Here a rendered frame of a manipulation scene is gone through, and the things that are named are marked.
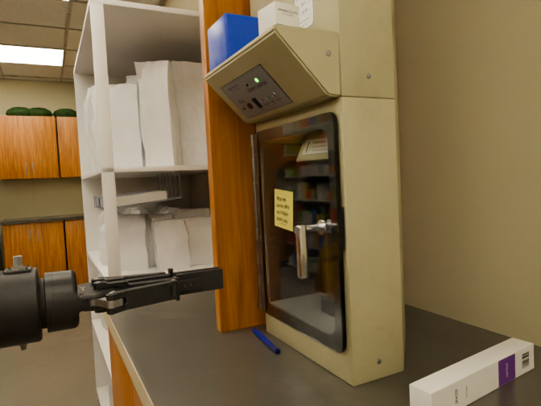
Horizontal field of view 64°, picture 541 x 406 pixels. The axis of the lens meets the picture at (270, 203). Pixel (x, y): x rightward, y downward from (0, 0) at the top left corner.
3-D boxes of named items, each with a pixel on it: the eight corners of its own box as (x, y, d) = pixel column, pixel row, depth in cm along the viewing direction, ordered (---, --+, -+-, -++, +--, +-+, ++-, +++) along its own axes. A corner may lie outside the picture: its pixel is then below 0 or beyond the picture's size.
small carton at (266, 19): (282, 51, 77) (281, 16, 77) (300, 43, 73) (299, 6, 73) (259, 47, 74) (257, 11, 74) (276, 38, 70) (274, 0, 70)
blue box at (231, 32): (253, 76, 95) (250, 35, 95) (274, 64, 86) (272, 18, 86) (209, 73, 91) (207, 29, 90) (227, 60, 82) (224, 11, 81)
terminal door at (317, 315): (265, 310, 99) (256, 132, 97) (347, 356, 71) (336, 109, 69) (262, 311, 98) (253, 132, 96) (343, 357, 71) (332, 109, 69)
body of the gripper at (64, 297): (41, 279, 51) (123, 269, 55) (42, 267, 59) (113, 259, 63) (45, 342, 52) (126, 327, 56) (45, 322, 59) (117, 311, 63)
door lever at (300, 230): (328, 275, 73) (320, 273, 76) (326, 220, 73) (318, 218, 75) (301, 280, 71) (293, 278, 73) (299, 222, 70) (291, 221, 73)
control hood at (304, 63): (255, 124, 97) (253, 78, 97) (342, 96, 69) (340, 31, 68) (206, 123, 92) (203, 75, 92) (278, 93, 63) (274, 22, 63)
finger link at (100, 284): (92, 281, 57) (92, 283, 56) (177, 271, 62) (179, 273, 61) (94, 311, 58) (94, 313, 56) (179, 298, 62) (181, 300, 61)
